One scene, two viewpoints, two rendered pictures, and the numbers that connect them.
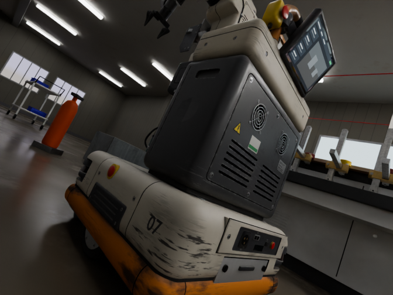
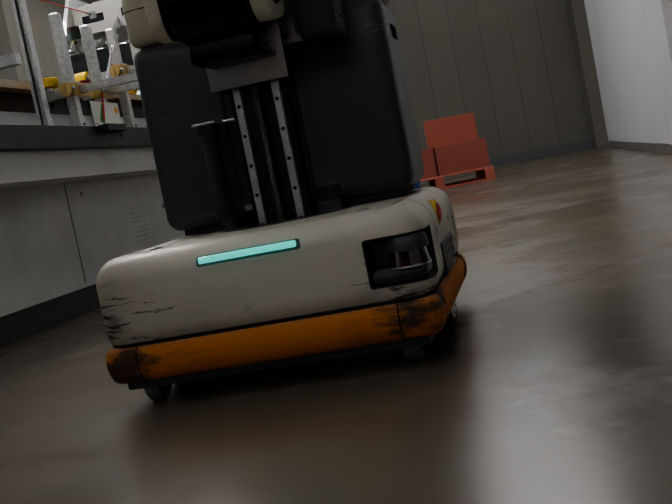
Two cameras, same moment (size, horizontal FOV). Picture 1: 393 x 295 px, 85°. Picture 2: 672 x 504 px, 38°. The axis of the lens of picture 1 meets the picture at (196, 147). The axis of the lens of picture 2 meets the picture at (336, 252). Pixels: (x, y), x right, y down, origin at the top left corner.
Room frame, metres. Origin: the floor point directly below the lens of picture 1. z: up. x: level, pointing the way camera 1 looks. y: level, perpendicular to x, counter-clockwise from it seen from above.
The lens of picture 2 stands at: (1.94, 1.68, 0.36)
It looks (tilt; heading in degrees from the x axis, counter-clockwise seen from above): 5 degrees down; 236
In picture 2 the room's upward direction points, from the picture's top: 11 degrees counter-clockwise
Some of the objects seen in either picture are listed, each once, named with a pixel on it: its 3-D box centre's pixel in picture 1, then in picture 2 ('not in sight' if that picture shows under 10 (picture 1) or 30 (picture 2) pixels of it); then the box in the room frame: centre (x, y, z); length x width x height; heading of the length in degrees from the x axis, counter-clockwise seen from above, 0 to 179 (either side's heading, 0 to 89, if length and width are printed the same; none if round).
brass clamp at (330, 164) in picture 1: (337, 167); not in sight; (1.48, -0.97, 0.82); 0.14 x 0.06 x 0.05; 45
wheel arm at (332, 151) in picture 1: (337, 163); not in sight; (1.40, -0.92, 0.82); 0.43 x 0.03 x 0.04; 135
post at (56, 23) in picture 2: not in sight; (68, 77); (0.60, -1.83, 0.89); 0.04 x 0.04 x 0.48; 45
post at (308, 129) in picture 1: (300, 153); not in sight; (1.67, -0.78, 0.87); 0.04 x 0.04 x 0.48; 45
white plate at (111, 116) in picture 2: not in sight; (106, 114); (0.43, -1.97, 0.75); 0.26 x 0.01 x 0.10; 45
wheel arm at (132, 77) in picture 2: not in sight; (98, 85); (0.51, -1.79, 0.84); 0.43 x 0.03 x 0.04; 135
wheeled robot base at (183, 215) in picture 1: (176, 218); (300, 275); (0.88, -0.04, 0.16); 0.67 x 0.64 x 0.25; 44
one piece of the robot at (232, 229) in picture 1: (258, 242); not in sight; (0.66, -0.28, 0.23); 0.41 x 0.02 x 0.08; 134
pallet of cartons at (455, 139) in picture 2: not in sight; (431, 155); (-4.35, -5.72, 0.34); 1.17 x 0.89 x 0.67; 134
